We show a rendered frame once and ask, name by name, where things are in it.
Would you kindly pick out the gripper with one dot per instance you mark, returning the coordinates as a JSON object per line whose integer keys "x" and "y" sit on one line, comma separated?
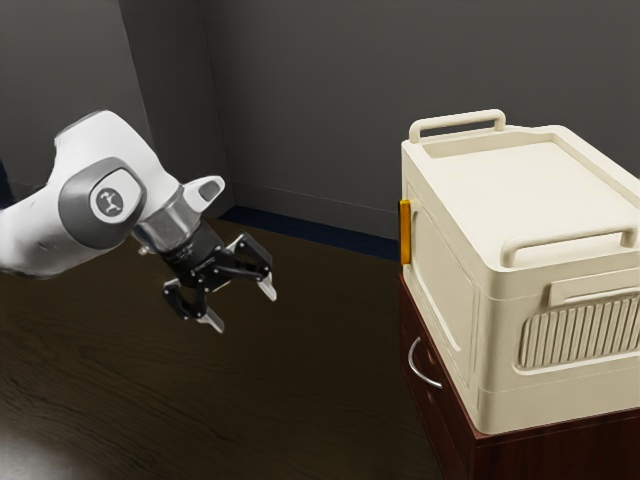
{"x": 194, "y": 256}

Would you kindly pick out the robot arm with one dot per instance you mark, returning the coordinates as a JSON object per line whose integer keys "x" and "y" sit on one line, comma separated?
{"x": 75, "y": 200}

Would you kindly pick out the dark red wooden cabinet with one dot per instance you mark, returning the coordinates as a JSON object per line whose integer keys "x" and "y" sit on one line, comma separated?
{"x": 450, "y": 400}

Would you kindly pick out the cream box with lid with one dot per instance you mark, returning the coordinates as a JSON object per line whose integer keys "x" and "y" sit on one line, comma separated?
{"x": 520, "y": 270}

